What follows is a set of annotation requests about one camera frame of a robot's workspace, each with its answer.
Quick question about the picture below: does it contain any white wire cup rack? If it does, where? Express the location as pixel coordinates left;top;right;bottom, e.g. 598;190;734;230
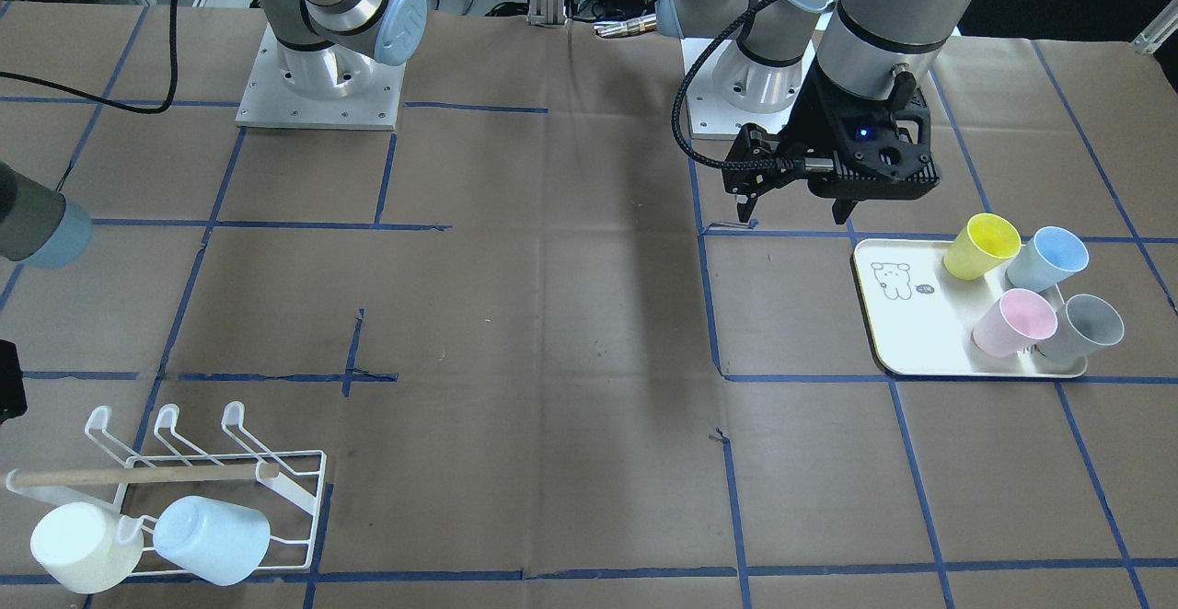
4;402;327;574

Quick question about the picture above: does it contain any grey cup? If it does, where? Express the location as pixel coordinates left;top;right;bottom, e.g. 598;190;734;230
1035;293;1125;364

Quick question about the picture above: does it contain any light blue cup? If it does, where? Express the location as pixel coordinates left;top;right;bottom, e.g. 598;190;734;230
152;495;271;585
1006;226;1090;292

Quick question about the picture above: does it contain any cream plastic tray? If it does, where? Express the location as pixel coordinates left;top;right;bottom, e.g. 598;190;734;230
851;237;1087;380

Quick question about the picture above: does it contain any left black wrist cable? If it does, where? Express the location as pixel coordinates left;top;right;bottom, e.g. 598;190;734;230
671;0;858;168

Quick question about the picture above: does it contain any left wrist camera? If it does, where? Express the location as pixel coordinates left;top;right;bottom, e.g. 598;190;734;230
808;90;940;201

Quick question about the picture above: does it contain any pink cup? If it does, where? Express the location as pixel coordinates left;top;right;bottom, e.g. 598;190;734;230
971;289;1057;358

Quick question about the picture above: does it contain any pale green cup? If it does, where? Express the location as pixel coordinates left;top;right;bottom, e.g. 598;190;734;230
29;501;144;595

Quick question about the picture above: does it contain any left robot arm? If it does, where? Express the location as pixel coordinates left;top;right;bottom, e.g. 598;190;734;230
651;0;972;224

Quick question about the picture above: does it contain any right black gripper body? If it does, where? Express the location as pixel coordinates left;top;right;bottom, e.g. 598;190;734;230
0;340;27;424

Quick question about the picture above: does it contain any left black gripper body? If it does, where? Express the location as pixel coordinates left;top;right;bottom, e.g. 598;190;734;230
780;71;907;205

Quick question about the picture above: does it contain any yellow cup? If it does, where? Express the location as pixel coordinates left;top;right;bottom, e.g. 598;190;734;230
942;213;1023;282

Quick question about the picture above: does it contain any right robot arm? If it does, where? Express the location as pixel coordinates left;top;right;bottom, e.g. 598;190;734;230
4;0;428;426

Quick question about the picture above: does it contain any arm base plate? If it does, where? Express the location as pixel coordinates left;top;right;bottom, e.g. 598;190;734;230
236;27;405;132
686;40;815;140

